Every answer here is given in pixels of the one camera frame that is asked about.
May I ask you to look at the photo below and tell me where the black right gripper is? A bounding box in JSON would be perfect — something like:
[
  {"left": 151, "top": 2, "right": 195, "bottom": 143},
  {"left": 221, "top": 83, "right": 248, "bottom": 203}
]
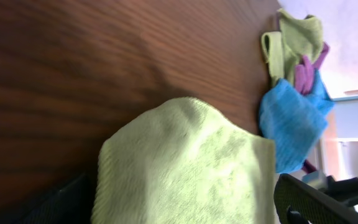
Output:
[{"left": 325, "top": 175, "right": 358, "bottom": 207}]

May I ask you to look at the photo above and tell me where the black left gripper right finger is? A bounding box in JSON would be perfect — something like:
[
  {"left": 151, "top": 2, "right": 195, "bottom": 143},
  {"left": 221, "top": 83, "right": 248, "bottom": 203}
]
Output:
[{"left": 273, "top": 174, "right": 358, "bottom": 224}]

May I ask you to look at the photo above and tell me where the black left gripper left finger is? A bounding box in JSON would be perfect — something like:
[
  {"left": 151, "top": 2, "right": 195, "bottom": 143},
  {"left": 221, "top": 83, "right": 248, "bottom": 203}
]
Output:
[{"left": 0, "top": 174, "right": 94, "bottom": 224}]

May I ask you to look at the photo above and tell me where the light green microfiber cloth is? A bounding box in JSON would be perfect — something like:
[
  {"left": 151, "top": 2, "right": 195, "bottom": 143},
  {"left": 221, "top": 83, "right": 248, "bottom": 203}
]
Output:
[{"left": 91, "top": 98, "right": 275, "bottom": 223}]

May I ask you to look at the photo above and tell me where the blue microfiber cloth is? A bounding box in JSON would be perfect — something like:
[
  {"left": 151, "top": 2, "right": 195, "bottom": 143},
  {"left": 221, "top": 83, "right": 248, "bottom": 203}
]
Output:
[{"left": 259, "top": 70, "right": 334, "bottom": 174}]

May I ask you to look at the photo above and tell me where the purple microfiber cloth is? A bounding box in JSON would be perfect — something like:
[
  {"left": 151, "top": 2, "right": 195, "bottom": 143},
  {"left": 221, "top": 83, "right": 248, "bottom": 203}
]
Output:
[{"left": 293, "top": 43, "right": 334, "bottom": 170}]

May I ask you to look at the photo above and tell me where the olive green microfiber cloth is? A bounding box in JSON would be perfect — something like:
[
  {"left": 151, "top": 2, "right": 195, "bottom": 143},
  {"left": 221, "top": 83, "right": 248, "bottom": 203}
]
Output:
[{"left": 260, "top": 9, "right": 324, "bottom": 88}]

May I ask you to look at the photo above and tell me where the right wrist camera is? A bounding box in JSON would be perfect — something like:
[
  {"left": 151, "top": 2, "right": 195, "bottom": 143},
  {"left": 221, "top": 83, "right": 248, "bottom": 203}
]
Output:
[{"left": 301, "top": 170, "right": 328, "bottom": 191}]

